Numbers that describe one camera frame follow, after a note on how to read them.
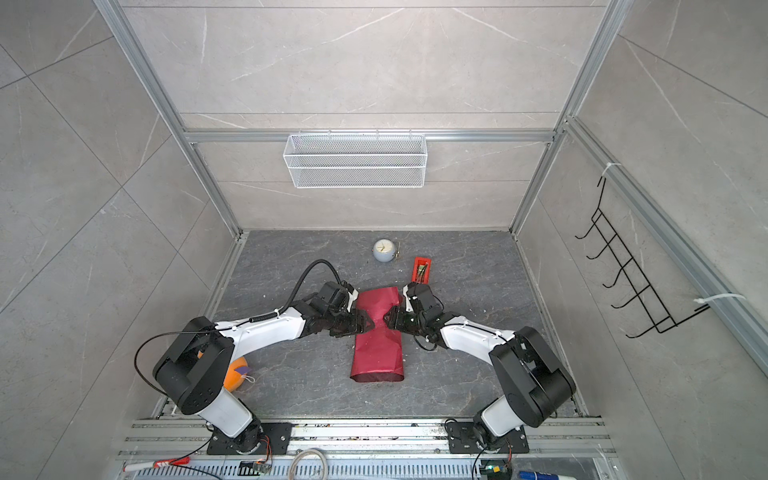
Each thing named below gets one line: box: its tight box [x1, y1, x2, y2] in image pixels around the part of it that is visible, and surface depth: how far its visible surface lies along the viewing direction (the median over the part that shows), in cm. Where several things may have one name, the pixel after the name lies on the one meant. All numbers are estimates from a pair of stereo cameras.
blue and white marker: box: [518, 471, 577, 480], surface depth 69 cm
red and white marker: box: [123, 457, 191, 472], surface depth 71 cm
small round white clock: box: [371, 238, 396, 263], surface depth 113 cm
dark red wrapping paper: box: [350, 286, 405, 383], surface depth 84 cm
